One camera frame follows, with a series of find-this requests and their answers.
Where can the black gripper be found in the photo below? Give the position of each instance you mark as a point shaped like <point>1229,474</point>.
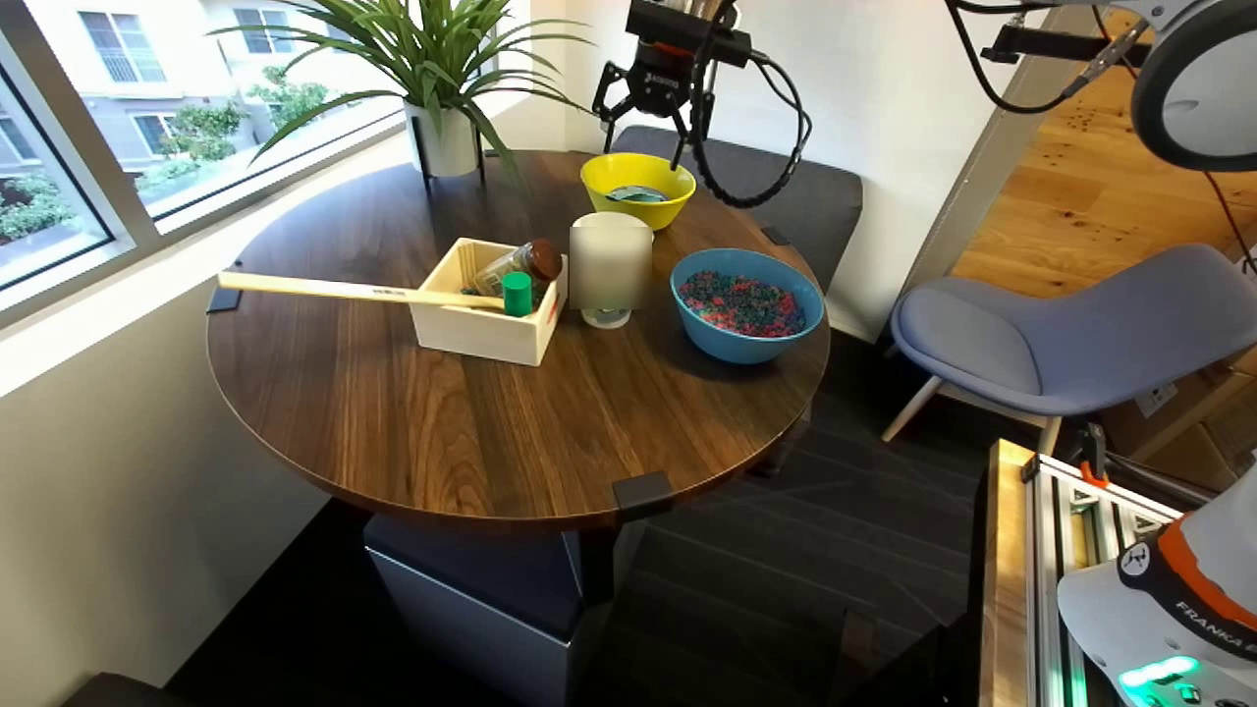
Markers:
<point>667,84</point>

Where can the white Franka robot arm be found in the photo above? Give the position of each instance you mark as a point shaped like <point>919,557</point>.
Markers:
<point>1178,614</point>

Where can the yellow bowl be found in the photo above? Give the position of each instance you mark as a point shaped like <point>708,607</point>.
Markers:
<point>603,179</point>

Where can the blue bowl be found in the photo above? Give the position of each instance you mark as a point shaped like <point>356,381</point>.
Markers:
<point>730,349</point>

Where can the patterned white paper cup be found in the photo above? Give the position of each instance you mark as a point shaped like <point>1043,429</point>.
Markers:
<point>611,269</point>

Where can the brown round object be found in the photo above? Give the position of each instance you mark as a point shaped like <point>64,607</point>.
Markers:
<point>543,260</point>

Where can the white plant pot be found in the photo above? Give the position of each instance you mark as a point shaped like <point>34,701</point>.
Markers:
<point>447,142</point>

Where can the grey object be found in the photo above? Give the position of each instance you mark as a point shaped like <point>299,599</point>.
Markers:
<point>498,269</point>

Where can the colourful beads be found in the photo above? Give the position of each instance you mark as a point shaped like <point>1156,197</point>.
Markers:
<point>742,303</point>

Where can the green block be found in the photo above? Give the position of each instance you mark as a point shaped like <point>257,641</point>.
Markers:
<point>518,291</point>

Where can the green leafy plant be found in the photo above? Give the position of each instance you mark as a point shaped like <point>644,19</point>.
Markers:
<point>432,46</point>

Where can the light wooden box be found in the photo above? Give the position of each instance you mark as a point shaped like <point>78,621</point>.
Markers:
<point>475,337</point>

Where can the long light wooden stick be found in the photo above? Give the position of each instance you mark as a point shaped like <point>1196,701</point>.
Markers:
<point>328,288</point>

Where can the round dark wooden table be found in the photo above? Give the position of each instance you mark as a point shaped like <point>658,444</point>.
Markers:
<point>456,434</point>

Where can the black table edge clamp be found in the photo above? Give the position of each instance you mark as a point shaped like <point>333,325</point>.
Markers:
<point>640,491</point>
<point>226,303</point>

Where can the blue shell chair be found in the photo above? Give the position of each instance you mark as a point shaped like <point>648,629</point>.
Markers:
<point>1044,349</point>

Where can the grey cube ottoman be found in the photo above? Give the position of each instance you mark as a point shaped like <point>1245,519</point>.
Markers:
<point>456,591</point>

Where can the brown cardboard box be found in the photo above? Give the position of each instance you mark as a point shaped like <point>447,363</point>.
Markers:
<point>1185,427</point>

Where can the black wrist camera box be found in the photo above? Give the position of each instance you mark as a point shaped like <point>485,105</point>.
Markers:
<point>687,31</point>

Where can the grey window frame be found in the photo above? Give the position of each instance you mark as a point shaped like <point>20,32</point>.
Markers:
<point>78,131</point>

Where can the aluminium frame rail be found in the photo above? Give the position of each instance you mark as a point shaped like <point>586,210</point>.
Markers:
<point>1012,575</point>

